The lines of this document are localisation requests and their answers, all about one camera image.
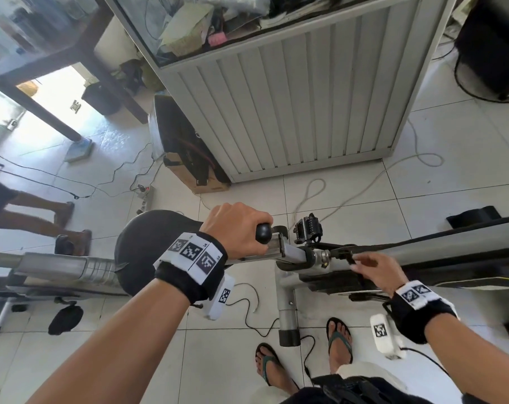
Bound white floor cable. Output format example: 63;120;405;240
294;117;444;226

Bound white wrapped bundle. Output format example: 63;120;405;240
195;0;272;15

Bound person's right foot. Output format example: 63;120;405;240
328;319;353;375

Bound dark green flip-flop sandal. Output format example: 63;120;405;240
326;317;355;366
255;342;287;388

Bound black left wristband with markers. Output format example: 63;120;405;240
153;232;229;304

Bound black bin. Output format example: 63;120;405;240
82;81;121;116

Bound brown cardboard box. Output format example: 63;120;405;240
163;153;231;194

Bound green gas cylinder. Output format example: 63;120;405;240
141;62;162;91

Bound grey glass display cabinet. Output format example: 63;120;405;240
102;0;459;185

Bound black wristband with markers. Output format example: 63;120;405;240
388;280;460;345
153;232;229;304

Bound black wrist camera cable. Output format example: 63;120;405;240
401;347;448;375

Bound grey exercise machine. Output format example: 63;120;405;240
0;235;129;337

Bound person's foot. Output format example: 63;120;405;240
328;319;353;375
257;345;299;396

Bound dark wooden table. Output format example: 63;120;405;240
0;0;149;143

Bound person's left forearm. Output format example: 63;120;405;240
27;277;196;404

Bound black wrench tool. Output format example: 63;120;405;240
313;246;356;268

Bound person's right forearm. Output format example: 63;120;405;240
422;313;509;404

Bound person's right hand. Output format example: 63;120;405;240
349;251;409;297

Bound person's left hand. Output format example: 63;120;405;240
199;201;275;262

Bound person's left foot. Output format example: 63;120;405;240
257;345;299;396

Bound black flat rubber piece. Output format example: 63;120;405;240
446;205;502;230

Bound black right wristband with markers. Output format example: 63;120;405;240
388;280;460;345

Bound black cooler power cable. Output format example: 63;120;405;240
430;42;509;104

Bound black plastic bag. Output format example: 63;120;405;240
271;0;322;17

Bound grey black exercise bike frame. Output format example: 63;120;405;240
275;214;509;348

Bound black glass door cooler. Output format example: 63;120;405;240
454;0;509;102

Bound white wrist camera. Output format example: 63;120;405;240
370;314;408;360
202;275;236;321

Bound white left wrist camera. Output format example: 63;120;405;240
202;275;236;321

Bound black bike saddle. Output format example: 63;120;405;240
113;209;204;297

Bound black bike pedal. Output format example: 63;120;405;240
293;213;324;245

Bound black looped floor cable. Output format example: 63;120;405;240
195;283;318;379

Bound thin black floor cable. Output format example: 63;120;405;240
0;143;154;203

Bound person's dark shorts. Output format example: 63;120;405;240
279;374;440;404

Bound brown paper envelope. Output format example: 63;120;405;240
160;3;215;57

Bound white power strip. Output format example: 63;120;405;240
136;185;156;211

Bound black machine pedal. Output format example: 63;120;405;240
48;305;85;336

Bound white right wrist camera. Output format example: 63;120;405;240
370;314;408;360

